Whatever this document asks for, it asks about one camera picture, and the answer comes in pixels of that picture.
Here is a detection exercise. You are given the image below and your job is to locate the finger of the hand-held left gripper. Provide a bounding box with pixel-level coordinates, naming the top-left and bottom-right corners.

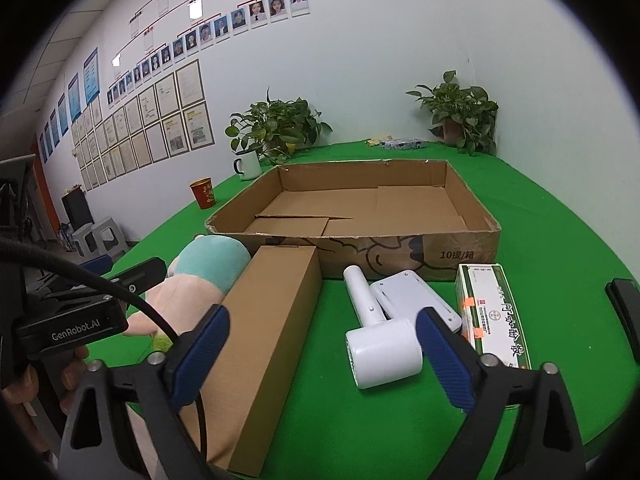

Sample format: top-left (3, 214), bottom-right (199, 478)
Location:
top-left (106, 257), bottom-right (168, 307)
top-left (76, 253), bottom-right (115, 277)

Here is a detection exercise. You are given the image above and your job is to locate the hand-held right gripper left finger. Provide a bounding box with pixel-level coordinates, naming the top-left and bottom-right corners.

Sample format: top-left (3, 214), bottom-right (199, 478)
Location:
top-left (59, 304), bottom-right (232, 480)

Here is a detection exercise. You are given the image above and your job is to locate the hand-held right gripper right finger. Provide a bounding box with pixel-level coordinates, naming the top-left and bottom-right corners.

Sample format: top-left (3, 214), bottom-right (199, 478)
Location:
top-left (415, 306), bottom-right (587, 480)

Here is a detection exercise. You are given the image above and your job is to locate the white handheld hair dryer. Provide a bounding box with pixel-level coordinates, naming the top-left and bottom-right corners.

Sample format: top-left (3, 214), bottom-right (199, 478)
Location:
top-left (343, 265), bottom-right (425, 390)

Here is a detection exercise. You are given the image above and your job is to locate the pink and teal plush toy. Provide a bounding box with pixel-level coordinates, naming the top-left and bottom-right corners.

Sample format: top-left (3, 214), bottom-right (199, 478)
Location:
top-left (122, 234), bottom-right (252, 353)

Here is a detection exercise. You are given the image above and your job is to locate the long brown cardboard box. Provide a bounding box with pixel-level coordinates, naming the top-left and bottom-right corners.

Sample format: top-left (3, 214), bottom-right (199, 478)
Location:
top-left (177, 245), bottom-right (323, 478)

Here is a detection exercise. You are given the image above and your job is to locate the green and white medicine box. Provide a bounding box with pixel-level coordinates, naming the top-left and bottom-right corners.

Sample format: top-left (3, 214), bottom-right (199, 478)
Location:
top-left (454, 263), bottom-right (532, 371)

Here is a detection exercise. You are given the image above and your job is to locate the white plastic device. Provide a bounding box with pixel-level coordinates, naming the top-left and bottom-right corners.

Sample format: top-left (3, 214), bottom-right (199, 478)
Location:
top-left (370, 270), bottom-right (462, 333)

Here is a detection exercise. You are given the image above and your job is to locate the large shallow cardboard box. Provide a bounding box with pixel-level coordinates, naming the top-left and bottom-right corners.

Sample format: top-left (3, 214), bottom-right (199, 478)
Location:
top-left (204, 158), bottom-right (502, 282)

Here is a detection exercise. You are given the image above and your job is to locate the person's left hand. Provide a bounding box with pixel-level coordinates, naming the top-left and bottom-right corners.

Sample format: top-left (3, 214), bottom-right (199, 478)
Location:
top-left (59, 345), bottom-right (92, 415)

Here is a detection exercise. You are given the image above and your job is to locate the grey plastic stool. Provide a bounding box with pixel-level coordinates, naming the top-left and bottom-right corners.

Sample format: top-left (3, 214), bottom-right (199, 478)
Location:
top-left (90, 217), bottom-right (127, 257)
top-left (72, 225), bottom-right (101, 259)

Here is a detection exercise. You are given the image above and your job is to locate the black monitor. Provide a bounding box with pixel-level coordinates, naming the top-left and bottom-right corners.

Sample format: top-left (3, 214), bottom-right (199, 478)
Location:
top-left (61, 191), bottom-right (95, 228)

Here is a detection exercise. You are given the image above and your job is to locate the red paper cup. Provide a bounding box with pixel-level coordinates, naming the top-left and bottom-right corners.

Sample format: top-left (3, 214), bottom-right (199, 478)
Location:
top-left (189, 178), bottom-right (217, 210)

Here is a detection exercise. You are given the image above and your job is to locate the white enamel mug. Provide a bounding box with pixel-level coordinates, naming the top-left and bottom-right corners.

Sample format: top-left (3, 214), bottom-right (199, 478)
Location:
top-left (233, 151), bottom-right (263, 181)

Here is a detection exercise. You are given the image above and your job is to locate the green tablecloth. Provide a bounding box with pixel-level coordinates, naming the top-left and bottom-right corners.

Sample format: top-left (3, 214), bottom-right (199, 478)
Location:
top-left (82, 139), bottom-right (640, 480)

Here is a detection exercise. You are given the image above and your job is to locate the group of framed certificates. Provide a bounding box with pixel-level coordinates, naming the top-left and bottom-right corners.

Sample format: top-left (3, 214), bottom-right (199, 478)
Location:
top-left (71, 58), bottom-right (216, 192)

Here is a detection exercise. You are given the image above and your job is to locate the black object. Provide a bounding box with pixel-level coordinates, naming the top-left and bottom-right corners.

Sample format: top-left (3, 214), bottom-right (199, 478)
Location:
top-left (605, 278), bottom-right (640, 346)

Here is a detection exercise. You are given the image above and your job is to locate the bushy potted green plant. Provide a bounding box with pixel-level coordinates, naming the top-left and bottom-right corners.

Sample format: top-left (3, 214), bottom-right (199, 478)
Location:
top-left (225, 87), bottom-right (333, 166)

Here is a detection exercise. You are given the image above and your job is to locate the patterned tissue pack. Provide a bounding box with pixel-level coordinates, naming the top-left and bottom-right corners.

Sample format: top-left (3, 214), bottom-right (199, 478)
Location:
top-left (379, 137), bottom-right (426, 151)

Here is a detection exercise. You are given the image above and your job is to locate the potted plant in brown pot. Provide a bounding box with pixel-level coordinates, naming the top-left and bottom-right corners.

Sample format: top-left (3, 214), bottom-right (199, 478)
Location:
top-left (406, 70), bottom-right (499, 157)

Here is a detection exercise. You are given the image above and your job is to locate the row of portrait photos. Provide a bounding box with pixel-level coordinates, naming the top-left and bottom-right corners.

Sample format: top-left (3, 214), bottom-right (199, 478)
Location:
top-left (106, 0), bottom-right (310, 107)

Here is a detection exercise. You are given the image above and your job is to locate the black cable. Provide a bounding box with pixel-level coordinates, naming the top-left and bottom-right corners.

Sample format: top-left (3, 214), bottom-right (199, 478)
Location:
top-left (0, 237), bottom-right (208, 466)

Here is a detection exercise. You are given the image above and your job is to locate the row of blue wall posters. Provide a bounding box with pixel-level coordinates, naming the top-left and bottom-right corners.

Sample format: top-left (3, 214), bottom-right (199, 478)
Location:
top-left (39, 47), bottom-right (100, 163)

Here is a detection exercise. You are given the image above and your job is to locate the wall organisation chart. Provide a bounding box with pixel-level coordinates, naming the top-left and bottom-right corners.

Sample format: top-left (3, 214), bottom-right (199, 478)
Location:
top-left (129, 0), bottom-right (276, 56)

